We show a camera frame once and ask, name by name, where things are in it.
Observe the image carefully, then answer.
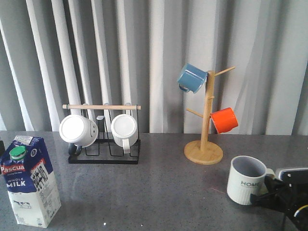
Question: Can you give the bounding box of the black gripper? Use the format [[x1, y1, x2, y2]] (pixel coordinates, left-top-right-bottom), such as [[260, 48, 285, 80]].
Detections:
[[250, 167, 308, 231]]

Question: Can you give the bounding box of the cream HOME mug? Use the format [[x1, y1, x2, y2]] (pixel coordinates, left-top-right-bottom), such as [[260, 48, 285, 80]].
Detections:
[[227, 155, 275, 205]]

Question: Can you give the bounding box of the blue white milk carton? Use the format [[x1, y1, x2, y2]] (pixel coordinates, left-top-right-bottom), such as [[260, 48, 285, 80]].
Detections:
[[0, 135, 61, 228]]

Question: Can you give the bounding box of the wooden mug tree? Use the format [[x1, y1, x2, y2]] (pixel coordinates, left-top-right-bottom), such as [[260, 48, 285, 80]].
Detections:
[[184, 66, 235, 165]]

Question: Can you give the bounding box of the orange enamel mug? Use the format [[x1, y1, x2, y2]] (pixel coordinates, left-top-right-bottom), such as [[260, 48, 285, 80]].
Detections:
[[210, 107, 238, 134]]

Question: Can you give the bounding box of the blue enamel mug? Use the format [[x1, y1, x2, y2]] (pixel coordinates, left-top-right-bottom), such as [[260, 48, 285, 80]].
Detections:
[[177, 63, 208, 93]]

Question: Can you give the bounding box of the white ribbed mug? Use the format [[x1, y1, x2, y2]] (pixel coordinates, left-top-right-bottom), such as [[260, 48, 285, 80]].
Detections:
[[111, 114, 138, 154]]

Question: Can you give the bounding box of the white smiley face mug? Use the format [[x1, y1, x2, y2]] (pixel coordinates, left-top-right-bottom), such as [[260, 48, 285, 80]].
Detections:
[[59, 115, 99, 156]]

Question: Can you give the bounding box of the grey white curtain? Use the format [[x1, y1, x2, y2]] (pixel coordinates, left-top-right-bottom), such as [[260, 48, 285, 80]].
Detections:
[[0, 0, 308, 135]]

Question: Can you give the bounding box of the black wire mug rack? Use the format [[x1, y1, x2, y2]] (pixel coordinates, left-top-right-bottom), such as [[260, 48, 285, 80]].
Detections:
[[63, 103, 141, 164]]

